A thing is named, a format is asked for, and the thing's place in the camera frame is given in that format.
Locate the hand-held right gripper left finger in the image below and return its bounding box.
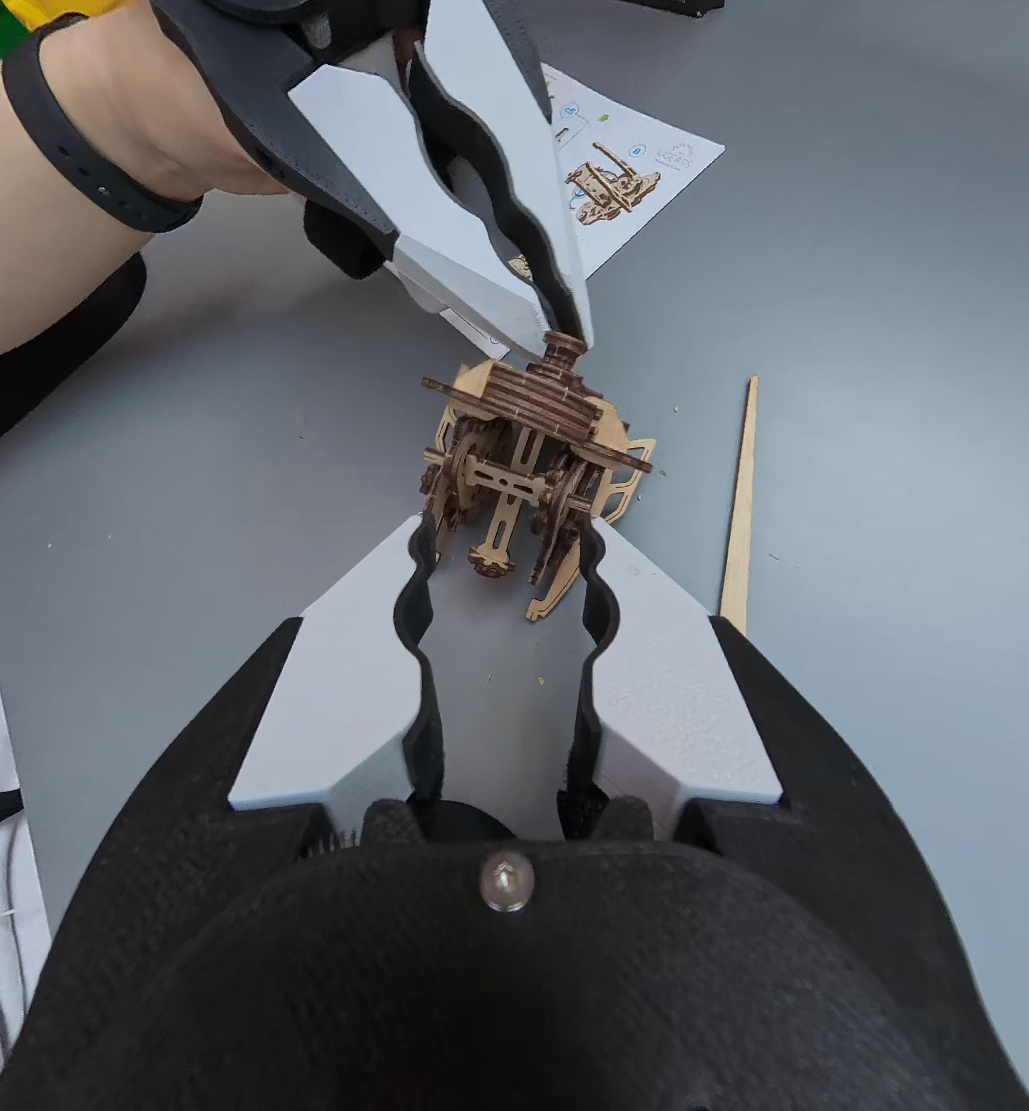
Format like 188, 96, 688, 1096
228, 512, 446, 838

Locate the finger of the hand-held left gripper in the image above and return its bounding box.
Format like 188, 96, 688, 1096
289, 33, 561, 363
409, 0, 596, 348

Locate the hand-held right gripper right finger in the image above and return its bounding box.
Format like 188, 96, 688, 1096
578, 518, 785, 840

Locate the wooden mechanical model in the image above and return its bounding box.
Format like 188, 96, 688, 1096
419, 330, 660, 623

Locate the person's left forearm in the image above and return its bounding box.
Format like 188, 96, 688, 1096
0, 73, 188, 370

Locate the grey desk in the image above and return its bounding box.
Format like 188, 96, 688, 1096
0, 0, 1029, 1111

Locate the person's left hand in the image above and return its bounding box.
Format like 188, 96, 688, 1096
41, 0, 309, 203

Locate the illustrated instruction booklet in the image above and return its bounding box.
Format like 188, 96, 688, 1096
508, 61, 726, 281

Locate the thin wooden stick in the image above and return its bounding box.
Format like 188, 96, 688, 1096
718, 375, 760, 639

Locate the black wristband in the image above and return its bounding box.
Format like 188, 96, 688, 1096
1, 16, 205, 234

